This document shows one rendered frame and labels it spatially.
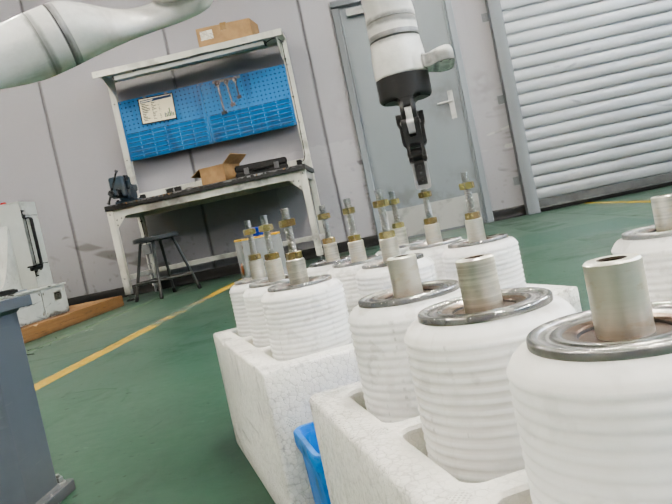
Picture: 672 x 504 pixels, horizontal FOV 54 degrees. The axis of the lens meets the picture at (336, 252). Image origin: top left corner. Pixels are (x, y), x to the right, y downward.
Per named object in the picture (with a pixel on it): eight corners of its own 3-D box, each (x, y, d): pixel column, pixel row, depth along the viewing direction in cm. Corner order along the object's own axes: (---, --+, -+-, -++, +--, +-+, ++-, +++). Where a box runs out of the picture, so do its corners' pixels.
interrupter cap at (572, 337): (608, 383, 22) (604, 362, 22) (495, 350, 29) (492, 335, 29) (788, 327, 23) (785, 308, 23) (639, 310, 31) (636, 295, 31)
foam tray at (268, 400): (299, 543, 68) (262, 372, 67) (236, 443, 105) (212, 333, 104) (606, 431, 80) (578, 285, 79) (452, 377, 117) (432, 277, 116)
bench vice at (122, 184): (125, 206, 537) (118, 176, 535) (145, 201, 535) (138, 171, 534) (104, 206, 496) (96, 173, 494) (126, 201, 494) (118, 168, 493)
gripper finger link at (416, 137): (399, 118, 88) (406, 152, 93) (400, 126, 87) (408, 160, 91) (419, 114, 88) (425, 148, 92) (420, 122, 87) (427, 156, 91)
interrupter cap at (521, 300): (453, 338, 33) (450, 324, 33) (400, 323, 40) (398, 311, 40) (583, 303, 35) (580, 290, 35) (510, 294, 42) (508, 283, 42)
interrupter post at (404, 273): (400, 304, 48) (391, 259, 47) (389, 302, 50) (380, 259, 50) (430, 297, 48) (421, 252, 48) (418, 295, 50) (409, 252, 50)
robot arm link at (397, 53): (455, 57, 88) (446, 11, 87) (372, 77, 90) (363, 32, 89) (454, 70, 97) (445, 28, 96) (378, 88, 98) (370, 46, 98)
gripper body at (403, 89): (377, 83, 98) (390, 146, 99) (372, 73, 90) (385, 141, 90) (427, 71, 97) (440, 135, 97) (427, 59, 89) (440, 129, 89)
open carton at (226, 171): (211, 189, 572) (205, 164, 571) (251, 179, 559) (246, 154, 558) (193, 190, 543) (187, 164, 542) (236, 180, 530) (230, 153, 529)
